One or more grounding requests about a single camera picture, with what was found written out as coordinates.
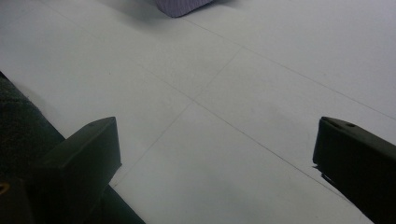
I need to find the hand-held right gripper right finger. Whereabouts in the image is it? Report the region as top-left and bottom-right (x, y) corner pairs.
(312, 116), (396, 224)

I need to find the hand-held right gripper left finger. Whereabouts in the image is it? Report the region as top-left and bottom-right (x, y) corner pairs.
(31, 116), (122, 224)

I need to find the purple cloth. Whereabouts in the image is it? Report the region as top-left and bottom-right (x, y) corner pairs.
(154, 0), (217, 19)

